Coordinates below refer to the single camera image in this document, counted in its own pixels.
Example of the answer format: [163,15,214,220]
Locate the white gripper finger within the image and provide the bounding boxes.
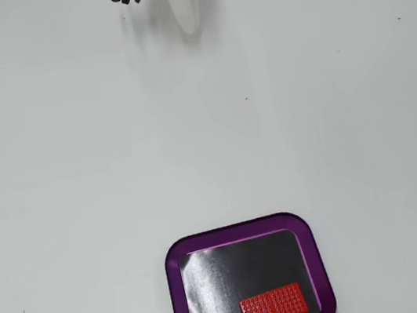
[157,0,206,40]

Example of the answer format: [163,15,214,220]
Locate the red studded rectangular block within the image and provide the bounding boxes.
[236,280,311,313]

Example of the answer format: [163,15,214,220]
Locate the purple tray with black base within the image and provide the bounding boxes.
[158,206,339,313]

